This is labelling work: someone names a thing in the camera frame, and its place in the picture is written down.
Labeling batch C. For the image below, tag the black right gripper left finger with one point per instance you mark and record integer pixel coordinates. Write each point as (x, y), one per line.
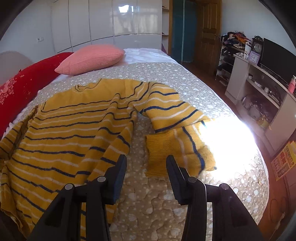
(62, 218)

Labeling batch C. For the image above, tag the yellow striped knit sweater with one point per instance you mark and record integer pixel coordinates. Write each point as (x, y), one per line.
(76, 135)

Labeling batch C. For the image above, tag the pile of clothes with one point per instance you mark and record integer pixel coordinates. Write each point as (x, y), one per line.
(235, 37)

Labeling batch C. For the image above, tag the beige heart-patterned quilt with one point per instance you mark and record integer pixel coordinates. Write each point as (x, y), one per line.
(147, 209)

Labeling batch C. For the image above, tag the yellow printed box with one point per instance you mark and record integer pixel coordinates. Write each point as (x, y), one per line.
(284, 161)

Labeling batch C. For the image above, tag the white desk shelf unit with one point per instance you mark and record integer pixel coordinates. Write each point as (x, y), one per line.
(248, 80)

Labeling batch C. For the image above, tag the long red floral pillow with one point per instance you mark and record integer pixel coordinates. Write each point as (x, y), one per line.
(20, 90)

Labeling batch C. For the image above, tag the pink water bottle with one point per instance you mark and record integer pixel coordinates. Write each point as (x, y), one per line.
(292, 84)

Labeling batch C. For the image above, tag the purple square alarm clock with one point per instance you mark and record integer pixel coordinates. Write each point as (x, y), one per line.
(254, 58)

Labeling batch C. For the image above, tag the pink ribbed pillow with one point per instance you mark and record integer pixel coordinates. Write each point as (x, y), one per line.
(90, 58)

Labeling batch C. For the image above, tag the black monitor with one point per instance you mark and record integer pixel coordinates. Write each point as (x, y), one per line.
(279, 61)

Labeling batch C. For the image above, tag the grey padded headboard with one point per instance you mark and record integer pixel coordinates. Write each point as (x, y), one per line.
(11, 62)

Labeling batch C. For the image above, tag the white shoe rack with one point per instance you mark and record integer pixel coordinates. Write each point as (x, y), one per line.
(226, 61)

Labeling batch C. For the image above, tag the dark wooden table clock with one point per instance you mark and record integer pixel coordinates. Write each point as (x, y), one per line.
(257, 45)

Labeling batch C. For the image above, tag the white bed sheet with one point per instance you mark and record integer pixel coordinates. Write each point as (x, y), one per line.
(148, 56)

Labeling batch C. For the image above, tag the teal curtain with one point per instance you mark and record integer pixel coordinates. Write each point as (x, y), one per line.
(184, 30)

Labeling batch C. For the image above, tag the white glossy wardrobe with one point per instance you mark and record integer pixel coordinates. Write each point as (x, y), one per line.
(125, 24)

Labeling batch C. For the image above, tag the brown wooden door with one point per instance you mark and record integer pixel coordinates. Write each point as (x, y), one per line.
(207, 45)

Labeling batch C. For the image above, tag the white wall socket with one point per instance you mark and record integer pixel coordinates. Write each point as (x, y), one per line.
(40, 39)

